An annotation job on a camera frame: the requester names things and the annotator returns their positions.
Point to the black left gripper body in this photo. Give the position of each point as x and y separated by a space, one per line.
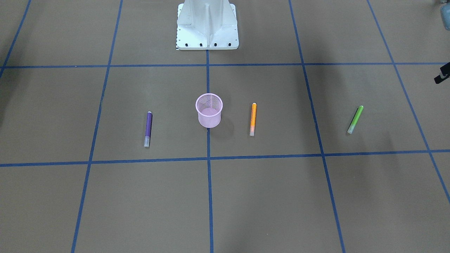
443 76

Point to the green highlighter pen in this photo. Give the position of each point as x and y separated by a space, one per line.
355 119

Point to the orange highlighter pen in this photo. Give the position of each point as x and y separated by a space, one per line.
253 119

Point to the purple highlighter pen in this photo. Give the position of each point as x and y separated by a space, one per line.
148 129

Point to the pink mesh pen holder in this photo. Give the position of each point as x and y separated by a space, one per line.
209 107

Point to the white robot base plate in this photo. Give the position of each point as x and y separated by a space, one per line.
207 25

